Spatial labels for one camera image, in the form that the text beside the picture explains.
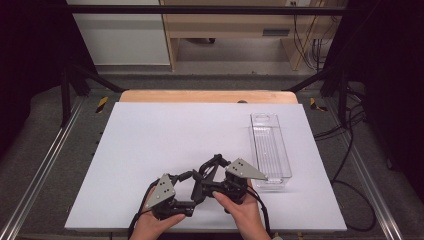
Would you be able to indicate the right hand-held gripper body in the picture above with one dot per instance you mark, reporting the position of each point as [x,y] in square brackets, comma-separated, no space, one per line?
[241,170]

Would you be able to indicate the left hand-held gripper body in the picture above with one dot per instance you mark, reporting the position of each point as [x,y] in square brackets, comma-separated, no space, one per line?
[161,193]

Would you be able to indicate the person's left hand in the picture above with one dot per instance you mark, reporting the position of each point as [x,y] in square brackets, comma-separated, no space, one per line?
[156,223]

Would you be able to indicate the person's right hand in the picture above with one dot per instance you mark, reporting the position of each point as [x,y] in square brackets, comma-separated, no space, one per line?
[245,213]

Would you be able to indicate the clear plastic tray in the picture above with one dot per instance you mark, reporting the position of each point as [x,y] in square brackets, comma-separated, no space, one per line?
[268,150]

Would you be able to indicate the white table board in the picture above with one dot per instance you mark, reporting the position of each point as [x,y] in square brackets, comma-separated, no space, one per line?
[150,143]

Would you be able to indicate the wooden table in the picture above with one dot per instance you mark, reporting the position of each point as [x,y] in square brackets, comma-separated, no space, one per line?
[200,96]

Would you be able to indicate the yellow black hazard tape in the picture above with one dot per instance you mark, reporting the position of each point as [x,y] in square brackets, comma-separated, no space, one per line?
[315,105]
[102,104]

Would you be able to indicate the light wooden desk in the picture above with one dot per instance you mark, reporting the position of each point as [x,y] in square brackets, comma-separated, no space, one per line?
[233,28]

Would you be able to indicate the white cabinet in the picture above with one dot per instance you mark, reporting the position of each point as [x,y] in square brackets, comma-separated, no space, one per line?
[123,36]

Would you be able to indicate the black curtain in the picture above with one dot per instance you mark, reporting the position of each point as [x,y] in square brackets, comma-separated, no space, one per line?
[30,50]
[390,66]

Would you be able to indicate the aluminium floor rail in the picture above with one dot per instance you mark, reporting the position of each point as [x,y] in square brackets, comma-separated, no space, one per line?
[366,170]
[43,166]

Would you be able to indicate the black frame strut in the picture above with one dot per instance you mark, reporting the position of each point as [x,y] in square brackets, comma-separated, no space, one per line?
[333,78]
[96,78]

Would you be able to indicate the black horizontal frame bar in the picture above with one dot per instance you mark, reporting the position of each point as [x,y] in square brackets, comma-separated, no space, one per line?
[200,9]

